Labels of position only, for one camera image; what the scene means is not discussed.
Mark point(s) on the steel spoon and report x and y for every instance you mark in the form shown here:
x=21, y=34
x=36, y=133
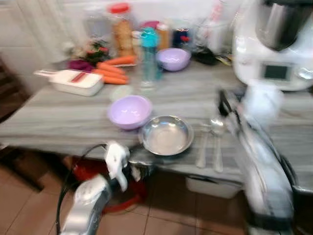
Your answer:
x=217, y=127

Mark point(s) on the orange carrot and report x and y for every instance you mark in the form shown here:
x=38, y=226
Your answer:
x=122, y=60
x=110, y=68
x=115, y=80
x=111, y=75

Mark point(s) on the large purple plastic bowl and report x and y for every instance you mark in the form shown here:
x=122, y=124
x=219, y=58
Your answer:
x=129, y=111

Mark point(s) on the dark wooden furniture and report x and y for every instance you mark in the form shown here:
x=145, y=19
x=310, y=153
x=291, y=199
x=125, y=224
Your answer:
x=11, y=90

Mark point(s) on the small purple plastic bowl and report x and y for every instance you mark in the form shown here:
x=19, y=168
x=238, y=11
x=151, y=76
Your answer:
x=173, y=58

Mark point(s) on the clear jar with red lid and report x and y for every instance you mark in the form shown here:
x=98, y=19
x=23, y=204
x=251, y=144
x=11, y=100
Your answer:
x=122, y=34

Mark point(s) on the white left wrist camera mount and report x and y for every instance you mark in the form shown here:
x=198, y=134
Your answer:
x=116, y=159

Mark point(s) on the clear bottle with teal lid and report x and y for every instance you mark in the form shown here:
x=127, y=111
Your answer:
x=150, y=38

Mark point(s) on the small pale green lid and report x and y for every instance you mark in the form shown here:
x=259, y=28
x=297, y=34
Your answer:
x=121, y=92

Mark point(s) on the dark purple vegetable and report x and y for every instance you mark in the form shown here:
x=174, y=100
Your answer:
x=79, y=65

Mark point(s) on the red stool under table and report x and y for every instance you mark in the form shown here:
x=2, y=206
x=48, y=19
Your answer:
x=88, y=171

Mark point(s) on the steel fork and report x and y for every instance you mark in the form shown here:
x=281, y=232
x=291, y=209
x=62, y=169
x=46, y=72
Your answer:
x=202, y=149

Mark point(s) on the clear plastic measuring cup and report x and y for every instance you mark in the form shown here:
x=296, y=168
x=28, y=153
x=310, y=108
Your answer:
x=212, y=34

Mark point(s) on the white plastic box under table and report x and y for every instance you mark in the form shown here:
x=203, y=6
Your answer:
x=212, y=187

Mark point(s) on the dark blue jar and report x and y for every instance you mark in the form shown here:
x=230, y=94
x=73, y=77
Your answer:
x=182, y=38

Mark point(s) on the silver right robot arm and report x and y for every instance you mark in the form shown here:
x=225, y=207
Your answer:
x=266, y=176

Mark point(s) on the tall clear drinking glass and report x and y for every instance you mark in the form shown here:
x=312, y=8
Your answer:
x=146, y=73

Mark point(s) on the red carton box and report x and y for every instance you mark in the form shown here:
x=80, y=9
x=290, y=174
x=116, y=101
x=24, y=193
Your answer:
x=149, y=24

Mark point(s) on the white kitchen cooking machine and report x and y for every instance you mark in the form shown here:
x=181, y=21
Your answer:
x=286, y=63

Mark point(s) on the shallow steel bowl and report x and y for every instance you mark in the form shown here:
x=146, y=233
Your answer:
x=166, y=136

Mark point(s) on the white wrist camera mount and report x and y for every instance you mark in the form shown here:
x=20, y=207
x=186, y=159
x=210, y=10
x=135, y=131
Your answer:
x=116, y=159
x=263, y=103

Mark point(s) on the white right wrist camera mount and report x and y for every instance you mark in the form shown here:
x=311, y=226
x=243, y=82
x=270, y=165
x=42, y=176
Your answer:
x=263, y=103

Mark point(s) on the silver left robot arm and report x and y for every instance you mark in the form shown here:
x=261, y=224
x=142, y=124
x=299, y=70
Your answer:
x=88, y=205

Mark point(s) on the white grater box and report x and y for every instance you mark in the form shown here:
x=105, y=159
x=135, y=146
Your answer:
x=73, y=82

